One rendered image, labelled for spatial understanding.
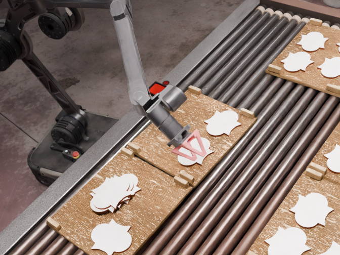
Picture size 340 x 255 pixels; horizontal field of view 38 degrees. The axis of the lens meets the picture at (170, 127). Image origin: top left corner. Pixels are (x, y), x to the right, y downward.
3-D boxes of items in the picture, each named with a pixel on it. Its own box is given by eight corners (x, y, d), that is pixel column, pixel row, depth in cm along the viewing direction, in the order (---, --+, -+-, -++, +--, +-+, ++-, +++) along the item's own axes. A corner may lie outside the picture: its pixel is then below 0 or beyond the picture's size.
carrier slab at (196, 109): (126, 150, 200) (125, 146, 199) (189, 90, 219) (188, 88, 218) (195, 188, 181) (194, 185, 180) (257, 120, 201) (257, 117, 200)
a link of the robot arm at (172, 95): (138, 111, 158) (130, 96, 151) (164, 86, 160) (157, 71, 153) (164, 131, 152) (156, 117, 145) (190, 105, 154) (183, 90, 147)
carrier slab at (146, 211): (46, 224, 180) (45, 222, 178) (122, 152, 199) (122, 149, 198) (116, 275, 161) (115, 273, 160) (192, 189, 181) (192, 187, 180)
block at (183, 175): (179, 177, 184) (178, 172, 182) (182, 174, 185) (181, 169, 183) (192, 184, 181) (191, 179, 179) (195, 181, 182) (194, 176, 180)
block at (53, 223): (47, 223, 178) (45, 219, 176) (51, 220, 179) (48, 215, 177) (58, 231, 175) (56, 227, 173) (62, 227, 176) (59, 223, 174)
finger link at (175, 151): (201, 153, 158) (180, 132, 158) (207, 150, 151) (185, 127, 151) (186, 168, 156) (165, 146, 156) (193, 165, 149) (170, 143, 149)
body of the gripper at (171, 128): (184, 134, 156) (167, 117, 155) (193, 128, 146) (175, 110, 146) (170, 148, 154) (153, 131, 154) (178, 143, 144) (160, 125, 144)
